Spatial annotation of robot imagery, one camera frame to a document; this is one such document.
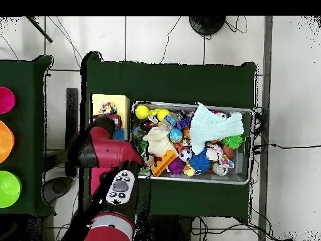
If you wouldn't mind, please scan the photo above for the mint green cloth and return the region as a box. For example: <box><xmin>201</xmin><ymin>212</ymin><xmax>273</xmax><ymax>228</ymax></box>
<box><xmin>189</xmin><ymin>102</ymin><xmax>245</xmax><ymax>156</ymax></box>

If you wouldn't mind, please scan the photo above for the blue globe ball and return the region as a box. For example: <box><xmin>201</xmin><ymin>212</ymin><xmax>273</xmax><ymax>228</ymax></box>
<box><xmin>169</xmin><ymin>128</ymin><xmax>184</xmax><ymax>144</ymax></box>

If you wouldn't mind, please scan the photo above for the orange bowl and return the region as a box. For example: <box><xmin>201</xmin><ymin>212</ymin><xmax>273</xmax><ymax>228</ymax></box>
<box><xmin>0</xmin><ymin>120</ymin><xmax>15</xmax><ymax>164</ymax></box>

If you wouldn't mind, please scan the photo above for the green bowl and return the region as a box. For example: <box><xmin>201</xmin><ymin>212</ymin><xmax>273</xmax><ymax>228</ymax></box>
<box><xmin>0</xmin><ymin>170</ymin><xmax>23</xmax><ymax>208</ymax></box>

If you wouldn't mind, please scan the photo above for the black power cable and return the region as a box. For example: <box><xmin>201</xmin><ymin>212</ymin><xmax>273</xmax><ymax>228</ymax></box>
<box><xmin>253</xmin><ymin>142</ymin><xmax>321</xmax><ymax>151</ymax></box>

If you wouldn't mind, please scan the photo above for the orange building block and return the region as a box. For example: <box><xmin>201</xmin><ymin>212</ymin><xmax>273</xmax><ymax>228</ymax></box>
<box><xmin>150</xmin><ymin>149</ymin><xmax>177</xmax><ymax>177</ymax></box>

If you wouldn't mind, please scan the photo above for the polka dot cloth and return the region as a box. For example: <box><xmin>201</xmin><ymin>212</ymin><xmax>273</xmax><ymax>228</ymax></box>
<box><xmin>98</xmin><ymin>101</ymin><xmax>118</xmax><ymax>116</ymax></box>

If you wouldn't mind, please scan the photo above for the silver mesh bin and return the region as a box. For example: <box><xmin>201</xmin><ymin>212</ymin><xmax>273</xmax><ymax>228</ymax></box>
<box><xmin>130</xmin><ymin>100</ymin><xmax>254</xmax><ymax>185</ymax></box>

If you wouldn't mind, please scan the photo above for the yellow duck plush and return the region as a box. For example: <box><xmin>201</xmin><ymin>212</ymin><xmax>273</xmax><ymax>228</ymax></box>
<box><xmin>182</xmin><ymin>163</ymin><xmax>196</xmax><ymax>177</ymax></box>

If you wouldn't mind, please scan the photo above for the cream cloth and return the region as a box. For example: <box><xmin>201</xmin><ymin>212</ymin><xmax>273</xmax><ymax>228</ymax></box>
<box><xmin>142</xmin><ymin>126</ymin><xmax>177</xmax><ymax>158</ymax></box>

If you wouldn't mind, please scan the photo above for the pink bowl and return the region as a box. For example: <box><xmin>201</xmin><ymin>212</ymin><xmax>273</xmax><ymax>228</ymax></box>
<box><xmin>0</xmin><ymin>87</ymin><xmax>16</xmax><ymax>114</ymax></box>

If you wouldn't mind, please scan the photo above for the grey stand foot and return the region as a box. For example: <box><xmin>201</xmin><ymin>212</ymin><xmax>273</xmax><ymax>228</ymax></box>
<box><xmin>41</xmin><ymin>175</ymin><xmax>75</xmax><ymax>205</ymax></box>

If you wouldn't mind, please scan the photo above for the black rod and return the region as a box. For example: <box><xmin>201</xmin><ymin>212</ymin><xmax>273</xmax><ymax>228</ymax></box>
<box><xmin>25</xmin><ymin>16</ymin><xmax>54</xmax><ymax>43</ymax></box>

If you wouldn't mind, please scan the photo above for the blue spiky ball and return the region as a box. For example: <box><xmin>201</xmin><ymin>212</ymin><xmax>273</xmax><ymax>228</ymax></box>
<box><xmin>189</xmin><ymin>150</ymin><xmax>211</xmax><ymax>173</ymax></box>

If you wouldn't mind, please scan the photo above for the yellow ball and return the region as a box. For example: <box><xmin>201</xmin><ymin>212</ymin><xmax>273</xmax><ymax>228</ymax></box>
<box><xmin>157</xmin><ymin>108</ymin><xmax>171</xmax><ymax>122</ymax></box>
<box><xmin>135</xmin><ymin>104</ymin><xmax>150</xmax><ymax>121</ymax></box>

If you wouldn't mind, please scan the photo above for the small soccer ball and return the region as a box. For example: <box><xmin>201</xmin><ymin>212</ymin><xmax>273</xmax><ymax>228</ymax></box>
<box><xmin>179</xmin><ymin>148</ymin><xmax>193</xmax><ymax>163</ymax></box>

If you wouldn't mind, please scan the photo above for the purple spiky toy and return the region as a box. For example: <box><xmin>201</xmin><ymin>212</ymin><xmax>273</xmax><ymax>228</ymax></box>
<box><xmin>167</xmin><ymin>157</ymin><xmax>185</xmax><ymax>176</ymax></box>

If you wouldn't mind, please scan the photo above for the black round stand base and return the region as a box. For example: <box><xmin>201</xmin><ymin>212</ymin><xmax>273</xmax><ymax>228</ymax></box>
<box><xmin>188</xmin><ymin>16</ymin><xmax>226</xmax><ymax>36</ymax></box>

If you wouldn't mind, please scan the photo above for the dark green side-table cloth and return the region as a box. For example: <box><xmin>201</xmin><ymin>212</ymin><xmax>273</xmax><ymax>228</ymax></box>
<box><xmin>0</xmin><ymin>55</ymin><xmax>56</xmax><ymax>217</ymax></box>

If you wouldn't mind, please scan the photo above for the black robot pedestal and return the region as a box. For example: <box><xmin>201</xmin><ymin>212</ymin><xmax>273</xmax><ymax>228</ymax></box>
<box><xmin>136</xmin><ymin>215</ymin><xmax>192</xmax><ymax>241</ymax></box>

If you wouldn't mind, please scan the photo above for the wooden three-hole box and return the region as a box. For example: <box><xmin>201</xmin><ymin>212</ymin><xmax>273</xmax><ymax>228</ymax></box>
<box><xmin>88</xmin><ymin>94</ymin><xmax>130</xmax><ymax>197</ymax></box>

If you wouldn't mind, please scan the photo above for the dark green table cloth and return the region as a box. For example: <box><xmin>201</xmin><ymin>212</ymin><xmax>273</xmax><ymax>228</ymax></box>
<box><xmin>78</xmin><ymin>51</ymin><xmax>257</xmax><ymax>223</ymax></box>

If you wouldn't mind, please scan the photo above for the black upright panel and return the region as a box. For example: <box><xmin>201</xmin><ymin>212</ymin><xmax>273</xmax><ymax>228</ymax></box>
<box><xmin>65</xmin><ymin>87</ymin><xmax>79</xmax><ymax>178</ymax></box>

